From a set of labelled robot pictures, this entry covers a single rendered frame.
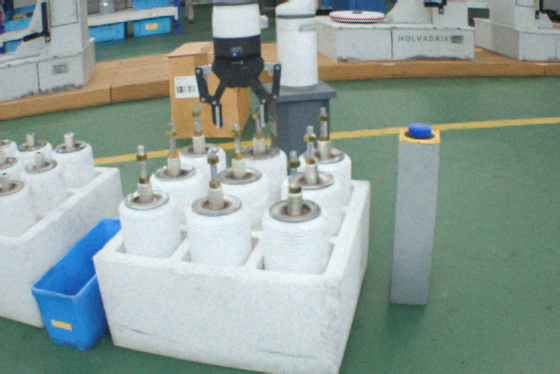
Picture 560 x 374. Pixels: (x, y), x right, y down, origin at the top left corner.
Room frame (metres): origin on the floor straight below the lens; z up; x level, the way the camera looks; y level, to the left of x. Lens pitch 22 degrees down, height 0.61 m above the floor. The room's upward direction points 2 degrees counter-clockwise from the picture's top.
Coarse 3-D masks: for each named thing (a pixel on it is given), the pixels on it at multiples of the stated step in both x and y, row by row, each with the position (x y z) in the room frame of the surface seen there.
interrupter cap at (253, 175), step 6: (246, 168) 0.95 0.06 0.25; (252, 168) 0.95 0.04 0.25; (222, 174) 0.93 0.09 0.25; (228, 174) 0.93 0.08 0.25; (252, 174) 0.93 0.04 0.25; (258, 174) 0.92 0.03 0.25; (222, 180) 0.90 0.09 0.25; (228, 180) 0.90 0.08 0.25; (234, 180) 0.90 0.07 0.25; (240, 180) 0.90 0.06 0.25; (246, 180) 0.90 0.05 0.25; (252, 180) 0.90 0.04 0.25; (258, 180) 0.90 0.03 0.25
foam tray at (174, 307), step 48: (336, 240) 0.82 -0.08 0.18; (144, 288) 0.76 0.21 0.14; (192, 288) 0.74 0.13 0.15; (240, 288) 0.72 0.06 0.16; (288, 288) 0.70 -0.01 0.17; (336, 288) 0.69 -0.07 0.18; (144, 336) 0.77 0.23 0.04; (192, 336) 0.74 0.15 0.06; (240, 336) 0.72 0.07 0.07; (288, 336) 0.70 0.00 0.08; (336, 336) 0.69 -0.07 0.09
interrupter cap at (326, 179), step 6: (300, 174) 0.92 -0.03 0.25; (324, 174) 0.91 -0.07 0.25; (330, 174) 0.91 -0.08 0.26; (288, 180) 0.89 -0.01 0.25; (300, 180) 0.90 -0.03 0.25; (324, 180) 0.89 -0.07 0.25; (330, 180) 0.89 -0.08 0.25; (300, 186) 0.86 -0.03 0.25; (306, 186) 0.86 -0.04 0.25; (312, 186) 0.86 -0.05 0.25; (318, 186) 0.86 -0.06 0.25; (324, 186) 0.86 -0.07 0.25
